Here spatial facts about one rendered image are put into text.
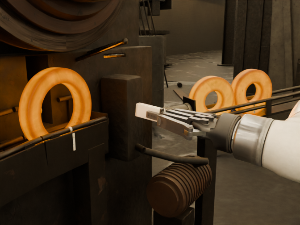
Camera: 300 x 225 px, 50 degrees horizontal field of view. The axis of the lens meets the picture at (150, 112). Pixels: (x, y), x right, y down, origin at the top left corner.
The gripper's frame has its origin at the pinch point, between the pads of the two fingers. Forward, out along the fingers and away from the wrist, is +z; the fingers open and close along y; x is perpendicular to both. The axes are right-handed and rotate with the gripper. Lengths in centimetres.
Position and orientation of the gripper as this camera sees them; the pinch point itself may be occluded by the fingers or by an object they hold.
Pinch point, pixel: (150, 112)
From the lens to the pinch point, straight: 71.6
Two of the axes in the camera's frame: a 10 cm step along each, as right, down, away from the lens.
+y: 5.5, -2.0, 8.1
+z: -8.3, -2.2, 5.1
